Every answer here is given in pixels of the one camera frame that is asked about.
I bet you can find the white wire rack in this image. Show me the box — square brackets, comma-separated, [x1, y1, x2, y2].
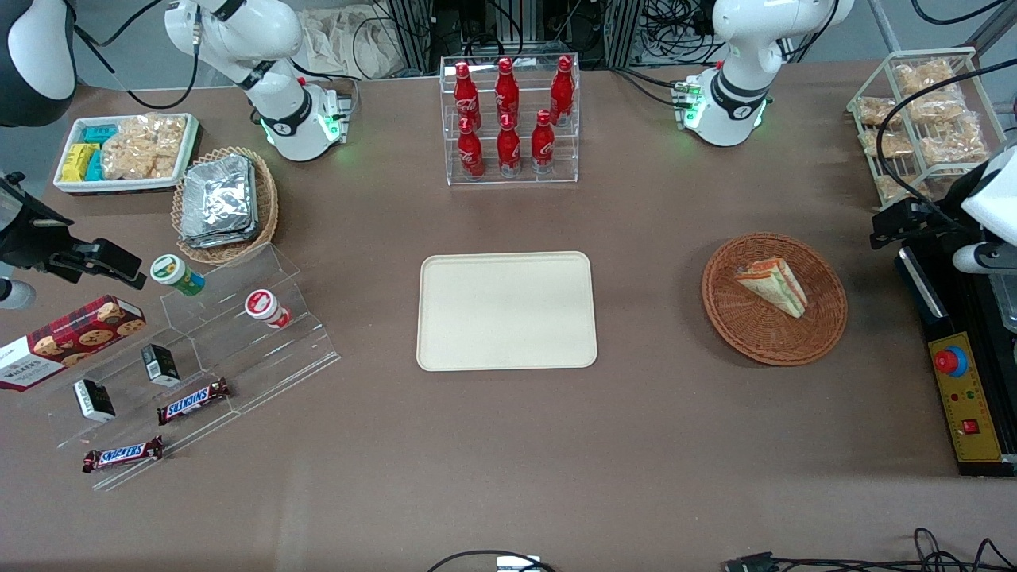
[845, 47, 1007, 216]

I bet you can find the clear plastic container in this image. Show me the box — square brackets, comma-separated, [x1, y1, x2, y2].
[989, 274, 1017, 334]

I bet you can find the tangle of black cables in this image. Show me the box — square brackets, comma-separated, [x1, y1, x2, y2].
[634, 0, 725, 66]

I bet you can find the clear bag of puffed snacks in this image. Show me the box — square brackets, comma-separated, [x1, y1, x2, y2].
[920, 119, 988, 169]
[893, 59, 959, 94]
[906, 91, 968, 126]
[861, 128, 915, 159]
[874, 174, 932, 204]
[857, 95, 903, 127]

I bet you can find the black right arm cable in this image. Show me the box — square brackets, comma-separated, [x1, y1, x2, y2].
[73, 0, 200, 111]

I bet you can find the clear acrylic stepped shelf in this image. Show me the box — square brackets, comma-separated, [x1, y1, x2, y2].
[16, 242, 342, 493]

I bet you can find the white rectangular snack tray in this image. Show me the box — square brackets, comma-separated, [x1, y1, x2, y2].
[52, 112, 200, 196]

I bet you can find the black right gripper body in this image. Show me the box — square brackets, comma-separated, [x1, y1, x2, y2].
[0, 175, 149, 289]

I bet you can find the red cola bottle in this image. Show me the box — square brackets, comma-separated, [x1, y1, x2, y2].
[457, 117, 486, 180]
[550, 55, 576, 128]
[453, 61, 482, 133]
[494, 56, 520, 128]
[530, 109, 556, 175]
[496, 113, 524, 178]

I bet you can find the clear acrylic bottle rack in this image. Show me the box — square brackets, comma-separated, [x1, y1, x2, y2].
[439, 53, 581, 187]

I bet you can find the black cable bundle with plug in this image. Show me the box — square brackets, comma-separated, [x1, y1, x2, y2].
[723, 528, 1017, 572]

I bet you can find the oval light wicker basket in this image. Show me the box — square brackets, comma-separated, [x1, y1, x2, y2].
[171, 146, 280, 266]

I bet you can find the red tartan cookie box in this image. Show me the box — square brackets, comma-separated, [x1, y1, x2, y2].
[0, 295, 149, 392]

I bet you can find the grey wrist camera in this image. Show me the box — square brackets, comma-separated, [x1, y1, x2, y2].
[953, 242, 1017, 276]
[0, 278, 37, 311]

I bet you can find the beige cloth bag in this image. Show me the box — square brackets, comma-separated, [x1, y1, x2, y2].
[300, 6, 400, 81]

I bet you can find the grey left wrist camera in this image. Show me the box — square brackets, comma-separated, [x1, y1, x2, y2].
[953, 242, 1017, 276]

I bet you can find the brown snickers bar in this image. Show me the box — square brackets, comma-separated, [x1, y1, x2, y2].
[81, 435, 165, 475]
[156, 377, 234, 427]

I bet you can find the aluminium frame bar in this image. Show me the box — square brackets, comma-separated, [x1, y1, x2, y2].
[966, 0, 1017, 58]

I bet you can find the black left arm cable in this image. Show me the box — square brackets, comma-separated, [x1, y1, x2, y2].
[876, 68, 1017, 211]

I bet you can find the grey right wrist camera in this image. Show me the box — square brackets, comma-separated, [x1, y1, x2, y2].
[0, 278, 37, 311]

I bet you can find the beige rectangular tray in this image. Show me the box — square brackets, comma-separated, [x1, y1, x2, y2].
[417, 251, 598, 372]

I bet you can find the red lidded snack cup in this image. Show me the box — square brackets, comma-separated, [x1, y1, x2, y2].
[244, 289, 292, 330]

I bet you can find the silver foil pack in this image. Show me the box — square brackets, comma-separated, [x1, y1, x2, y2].
[178, 222, 260, 249]
[180, 154, 257, 239]

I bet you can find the green lidded snack cup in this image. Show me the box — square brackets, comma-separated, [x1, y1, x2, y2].
[150, 253, 207, 298]

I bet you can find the black looped floor cable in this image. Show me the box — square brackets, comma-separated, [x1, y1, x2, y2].
[427, 550, 559, 572]

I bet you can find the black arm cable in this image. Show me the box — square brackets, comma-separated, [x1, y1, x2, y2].
[73, 0, 200, 111]
[876, 68, 1017, 211]

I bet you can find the triangle sandwich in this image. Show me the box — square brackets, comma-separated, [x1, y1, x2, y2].
[734, 256, 810, 320]

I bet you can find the round brown wicker basket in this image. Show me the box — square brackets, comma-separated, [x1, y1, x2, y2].
[702, 232, 849, 367]

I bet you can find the small black box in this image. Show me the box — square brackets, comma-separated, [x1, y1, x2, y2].
[141, 342, 182, 388]
[72, 378, 117, 423]

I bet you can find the yellow snack pack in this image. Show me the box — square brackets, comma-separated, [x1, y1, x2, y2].
[60, 142, 101, 183]

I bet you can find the clear bag of rice crackers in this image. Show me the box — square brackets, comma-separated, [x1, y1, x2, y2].
[100, 113, 188, 181]

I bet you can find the black control box yellow panel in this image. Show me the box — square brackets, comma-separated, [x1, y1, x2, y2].
[895, 242, 1017, 478]

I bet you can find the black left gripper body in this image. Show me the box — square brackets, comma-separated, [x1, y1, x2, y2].
[870, 197, 974, 249]

